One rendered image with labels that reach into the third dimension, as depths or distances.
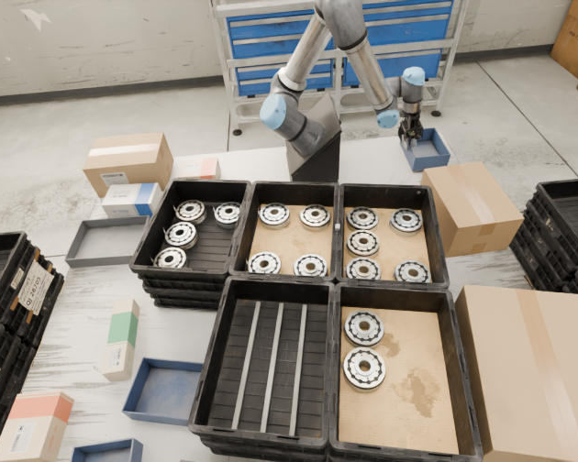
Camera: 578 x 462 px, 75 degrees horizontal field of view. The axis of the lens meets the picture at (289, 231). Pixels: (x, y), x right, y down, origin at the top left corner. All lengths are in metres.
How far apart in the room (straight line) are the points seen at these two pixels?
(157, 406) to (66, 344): 0.39
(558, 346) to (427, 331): 0.29
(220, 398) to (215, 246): 0.49
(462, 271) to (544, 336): 0.39
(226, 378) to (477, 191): 1.02
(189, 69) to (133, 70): 0.52
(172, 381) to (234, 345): 0.24
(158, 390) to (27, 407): 0.33
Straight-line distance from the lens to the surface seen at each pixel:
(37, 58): 4.40
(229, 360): 1.07
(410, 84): 1.54
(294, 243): 1.25
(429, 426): 1.02
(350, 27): 1.23
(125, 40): 4.04
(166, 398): 1.22
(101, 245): 1.64
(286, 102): 1.46
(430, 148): 1.86
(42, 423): 1.26
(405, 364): 1.06
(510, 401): 1.02
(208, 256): 1.27
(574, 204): 2.18
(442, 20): 3.17
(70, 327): 1.47
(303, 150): 1.50
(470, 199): 1.43
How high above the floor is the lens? 1.79
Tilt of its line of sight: 48 degrees down
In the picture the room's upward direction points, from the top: 5 degrees counter-clockwise
